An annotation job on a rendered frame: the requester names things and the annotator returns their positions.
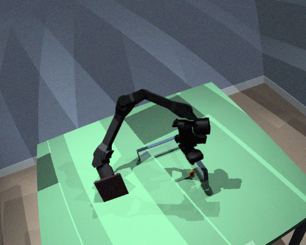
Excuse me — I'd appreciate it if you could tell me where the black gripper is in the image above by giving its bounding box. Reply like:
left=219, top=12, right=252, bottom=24
left=175, top=134, right=204, bottom=165

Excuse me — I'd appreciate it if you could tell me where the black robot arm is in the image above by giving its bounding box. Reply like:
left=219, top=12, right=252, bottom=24
left=92, top=89, right=211, bottom=180

